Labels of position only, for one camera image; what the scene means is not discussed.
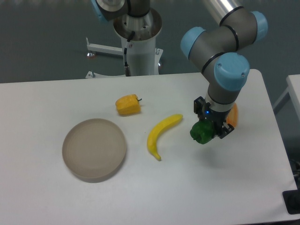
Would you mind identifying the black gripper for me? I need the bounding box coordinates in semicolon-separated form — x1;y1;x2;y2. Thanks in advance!
194;97;234;139

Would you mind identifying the green bell pepper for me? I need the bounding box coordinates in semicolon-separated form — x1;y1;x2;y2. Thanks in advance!
190;119;215;144

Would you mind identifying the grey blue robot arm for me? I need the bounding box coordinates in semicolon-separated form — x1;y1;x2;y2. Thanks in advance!
92;0;268;144

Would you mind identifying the yellow bell pepper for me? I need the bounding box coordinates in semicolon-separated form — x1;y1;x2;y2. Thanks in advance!
115;94;141;116

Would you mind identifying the beige round plate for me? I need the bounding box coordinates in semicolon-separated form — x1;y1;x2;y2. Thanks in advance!
62;119;127;183

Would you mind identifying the yellow banana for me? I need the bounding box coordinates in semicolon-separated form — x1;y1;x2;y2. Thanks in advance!
147;114;183;161

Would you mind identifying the white side table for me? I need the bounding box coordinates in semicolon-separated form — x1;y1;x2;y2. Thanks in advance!
272;74;300;118

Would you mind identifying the black clamp device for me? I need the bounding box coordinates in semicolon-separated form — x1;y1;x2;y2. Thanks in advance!
282;189;300;215

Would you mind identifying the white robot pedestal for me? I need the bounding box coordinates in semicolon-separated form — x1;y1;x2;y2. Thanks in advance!
86;8;163;76

